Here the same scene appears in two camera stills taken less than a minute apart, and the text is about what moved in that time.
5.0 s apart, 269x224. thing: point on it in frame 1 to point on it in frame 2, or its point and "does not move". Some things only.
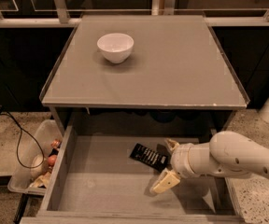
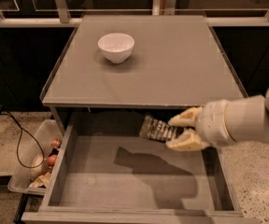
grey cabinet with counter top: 176,80 does not move
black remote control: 151,158 to 156,129
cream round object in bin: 40,171 does not move
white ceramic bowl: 115,47 does not move
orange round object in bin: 51,160 does not move
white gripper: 181,160 to 215,122
